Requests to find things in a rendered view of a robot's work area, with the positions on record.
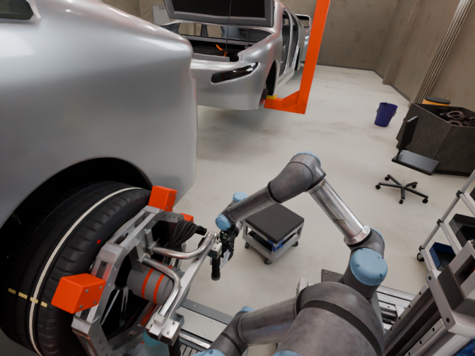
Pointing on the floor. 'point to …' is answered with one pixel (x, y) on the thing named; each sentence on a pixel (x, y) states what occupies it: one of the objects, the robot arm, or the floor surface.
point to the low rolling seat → (273, 231)
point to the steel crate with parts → (443, 137)
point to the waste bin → (385, 114)
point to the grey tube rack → (433, 259)
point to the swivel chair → (415, 162)
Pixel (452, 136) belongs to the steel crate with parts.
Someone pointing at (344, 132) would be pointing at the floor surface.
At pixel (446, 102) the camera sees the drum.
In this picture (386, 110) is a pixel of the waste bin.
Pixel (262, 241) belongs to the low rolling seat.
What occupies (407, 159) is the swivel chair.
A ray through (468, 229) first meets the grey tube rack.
